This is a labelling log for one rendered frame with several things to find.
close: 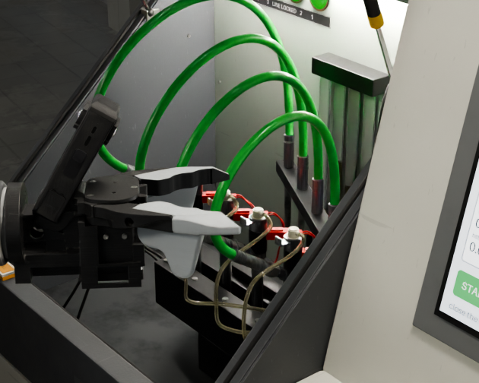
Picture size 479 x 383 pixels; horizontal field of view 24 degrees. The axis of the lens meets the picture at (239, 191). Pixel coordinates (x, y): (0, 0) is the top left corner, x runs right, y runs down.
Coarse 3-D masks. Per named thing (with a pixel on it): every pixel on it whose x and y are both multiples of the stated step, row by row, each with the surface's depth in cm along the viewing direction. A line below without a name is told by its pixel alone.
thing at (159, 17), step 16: (192, 0) 163; (208, 0) 165; (240, 0) 169; (160, 16) 161; (144, 32) 160; (272, 32) 175; (128, 48) 159; (112, 64) 159; (288, 96) 183; (288, 128) 185; (112, 160) 164
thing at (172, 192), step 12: (180, 168) 104; (192, 168) 104; (204, 168) 104; (216, 168) 104; (144, 180) 101; (156, 180) 100; (168, 180) 101; (180, 180) 102; (192, 180) 103; (204, 180) 104; (216, 180) 104; (156, 192) 101; (168, 192) 101; (180, 192) 104; (192, 192) 104; (180, 204) 104; (192, 204) 105
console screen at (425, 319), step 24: (456, 168) 136; (456, 192) 136; (456, 216) 136; (456, 240) 136; (432, 264) 140; (456, 264) 137; (432, 288) 140; (456, 288) 137; (432, 312) 140; (456, 312) 137; (432, 336) 140; (456, 336) 137
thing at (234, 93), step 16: (256, 80) 155; (272, 80) 157; (288, 80) 159; (224, 96) 153; (304, 96) 162; (208, 112) 152; (192, 144) 151; (320, 144) 168; (320, 160) 169; (320, 176) 170; (320, 192) 171; (320, 208) 172; (208, 240) 159; (224, 240) 162
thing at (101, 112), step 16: (96, 96) 96; (80, 112) 94; (96, 112) 93; (112, 112) 93; (80, 128) 93; (96, 128) 93; (112, 128) 94; (80, 144) 93; (96, 144) 93; (64, 160) 94; (80, 160) 94; (64, 176) 94; (80, 176) 94; (48, 192) 94; (64, 192) 94; (48, 208) 95; (64, 208) 95
